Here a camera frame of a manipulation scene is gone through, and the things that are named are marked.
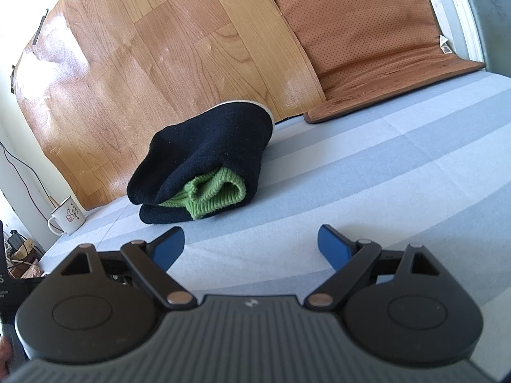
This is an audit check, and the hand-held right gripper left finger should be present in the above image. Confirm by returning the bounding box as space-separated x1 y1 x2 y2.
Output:
60 227 197 311

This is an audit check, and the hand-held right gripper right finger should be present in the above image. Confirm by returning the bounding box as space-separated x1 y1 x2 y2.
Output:
305 225 442 311

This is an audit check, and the black garment with green cuff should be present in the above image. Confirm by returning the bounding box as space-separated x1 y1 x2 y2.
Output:
127 101 275 225

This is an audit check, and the person's left hand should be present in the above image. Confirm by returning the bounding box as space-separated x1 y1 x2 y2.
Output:
0 337 13 372

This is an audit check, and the white enamel mug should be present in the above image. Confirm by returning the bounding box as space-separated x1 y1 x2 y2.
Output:
47 195 88 235

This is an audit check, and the striped grey bed sheet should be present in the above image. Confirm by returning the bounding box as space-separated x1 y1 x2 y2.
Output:
40 70 511 383

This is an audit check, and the wood pattern vinyl sheet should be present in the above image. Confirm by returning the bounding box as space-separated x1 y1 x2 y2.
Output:
11 0 327 211

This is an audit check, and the brown perforated mat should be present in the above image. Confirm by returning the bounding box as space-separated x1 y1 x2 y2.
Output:
272 0 487 124

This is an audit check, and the red wire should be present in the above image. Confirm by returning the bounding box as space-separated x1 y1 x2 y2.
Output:
0 141 54 213

